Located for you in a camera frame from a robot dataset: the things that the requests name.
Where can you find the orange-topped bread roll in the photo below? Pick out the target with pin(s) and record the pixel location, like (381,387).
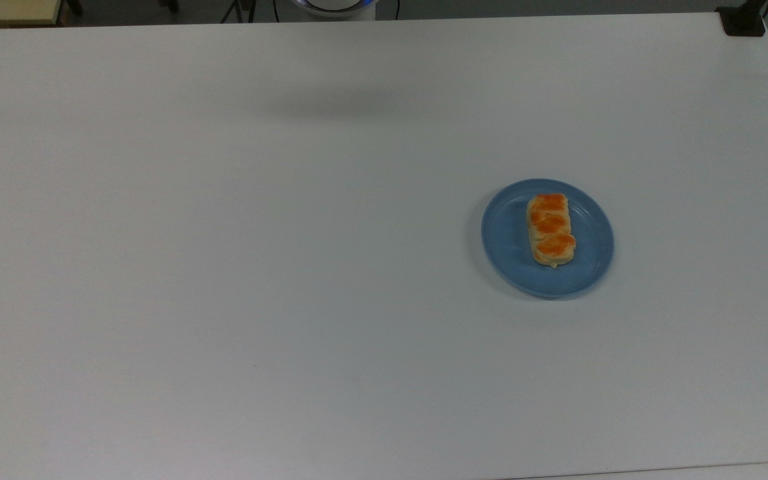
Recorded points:
(550,230)

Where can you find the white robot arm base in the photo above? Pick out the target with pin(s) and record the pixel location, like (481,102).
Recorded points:
(334,8)

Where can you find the round blue plate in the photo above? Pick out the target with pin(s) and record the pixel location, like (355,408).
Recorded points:
(510,246)

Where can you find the black tripod legs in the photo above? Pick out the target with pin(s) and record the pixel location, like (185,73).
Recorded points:
(240,10)

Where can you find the black table clamp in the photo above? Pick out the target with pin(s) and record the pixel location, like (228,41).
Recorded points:
(742,20)

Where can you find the beige wooden side table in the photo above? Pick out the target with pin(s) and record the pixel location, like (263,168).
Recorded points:
(4,11)

